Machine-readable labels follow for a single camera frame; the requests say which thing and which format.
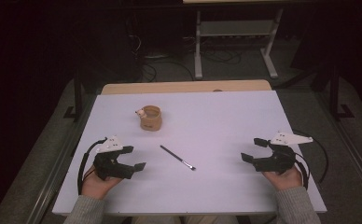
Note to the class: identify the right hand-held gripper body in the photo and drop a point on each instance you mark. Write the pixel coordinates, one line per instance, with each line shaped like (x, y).
(278, 155)

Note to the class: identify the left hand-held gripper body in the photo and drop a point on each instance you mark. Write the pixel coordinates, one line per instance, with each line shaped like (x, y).
(109, 163)

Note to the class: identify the tan wooden brush holder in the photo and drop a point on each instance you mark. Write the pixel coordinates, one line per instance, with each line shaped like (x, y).
(151, 119)

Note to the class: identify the thin black brush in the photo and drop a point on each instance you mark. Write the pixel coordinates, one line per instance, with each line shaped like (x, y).
(177, 157)

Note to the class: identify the person's right hand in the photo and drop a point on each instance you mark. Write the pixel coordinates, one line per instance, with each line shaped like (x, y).
(283, 179)

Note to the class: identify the person's left hand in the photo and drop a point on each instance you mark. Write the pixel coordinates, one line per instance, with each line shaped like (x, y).
(96, 185)

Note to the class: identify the white table board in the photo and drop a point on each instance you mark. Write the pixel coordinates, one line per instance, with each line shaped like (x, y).
(216, 124)

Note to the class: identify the black metal stand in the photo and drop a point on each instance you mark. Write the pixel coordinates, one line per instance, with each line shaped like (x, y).
(78, 99)
(335, 93)

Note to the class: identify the light wooden table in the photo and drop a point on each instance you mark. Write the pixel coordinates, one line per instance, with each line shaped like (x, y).
(182, 86)

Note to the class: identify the white metal stand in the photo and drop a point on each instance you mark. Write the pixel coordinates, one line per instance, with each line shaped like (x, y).
(235, 28)

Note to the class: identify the metal floor rail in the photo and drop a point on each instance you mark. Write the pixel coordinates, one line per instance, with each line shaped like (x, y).
(356, 155)
(54, 174)

